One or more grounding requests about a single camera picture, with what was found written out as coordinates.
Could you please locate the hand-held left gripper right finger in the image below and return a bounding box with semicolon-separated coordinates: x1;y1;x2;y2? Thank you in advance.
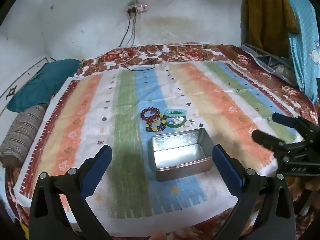
212;144;296;240

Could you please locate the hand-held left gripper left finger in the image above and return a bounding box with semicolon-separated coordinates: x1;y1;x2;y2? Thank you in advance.
29;144;113;240

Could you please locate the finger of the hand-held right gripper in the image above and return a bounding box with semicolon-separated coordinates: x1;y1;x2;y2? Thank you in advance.
272;112;316;131
252;129;287;153

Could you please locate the rectangular metal tin box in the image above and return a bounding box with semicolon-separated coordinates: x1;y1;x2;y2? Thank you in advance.
149;128;214;182

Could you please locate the multicolour bead bracelet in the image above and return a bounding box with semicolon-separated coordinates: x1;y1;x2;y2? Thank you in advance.
145;114;167;133

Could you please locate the dark red bead bracelet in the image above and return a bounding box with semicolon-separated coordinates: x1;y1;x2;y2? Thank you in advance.
140;107;159;121

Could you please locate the green jade bangle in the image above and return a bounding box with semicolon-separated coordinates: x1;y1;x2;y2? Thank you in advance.
166;116;186;129

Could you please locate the pale aqua bead bracelet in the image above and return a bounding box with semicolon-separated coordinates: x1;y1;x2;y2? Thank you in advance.
165;108;187;118

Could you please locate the striped pastel cloth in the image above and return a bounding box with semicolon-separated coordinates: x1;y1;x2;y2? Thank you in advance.
14;60;304;224

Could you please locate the grey metal rack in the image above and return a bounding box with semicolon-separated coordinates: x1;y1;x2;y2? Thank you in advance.
239;43;299;82

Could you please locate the blue dotted printed cloth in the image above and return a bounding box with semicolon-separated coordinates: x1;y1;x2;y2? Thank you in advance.
279;0;320;103

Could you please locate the grey striped bolster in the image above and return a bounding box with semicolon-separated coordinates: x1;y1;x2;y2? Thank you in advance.
0;104;47;167

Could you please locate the teal pillow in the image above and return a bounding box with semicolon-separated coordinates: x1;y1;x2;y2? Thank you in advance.
7;59;81;112

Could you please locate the mustard hanging garment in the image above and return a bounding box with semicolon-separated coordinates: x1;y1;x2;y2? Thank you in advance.
241;0;301;50

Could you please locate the white power strip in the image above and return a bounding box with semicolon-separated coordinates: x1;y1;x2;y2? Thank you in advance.
126;3;148;15

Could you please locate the black looped cable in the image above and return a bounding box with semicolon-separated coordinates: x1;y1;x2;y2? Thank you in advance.
126;57;163;71

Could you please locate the black hanging cable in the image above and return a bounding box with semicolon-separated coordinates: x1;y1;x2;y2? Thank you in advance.
119;9;132;47

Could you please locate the grey hanging cable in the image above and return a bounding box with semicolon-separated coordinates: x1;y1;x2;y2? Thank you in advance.
130;12;137;47

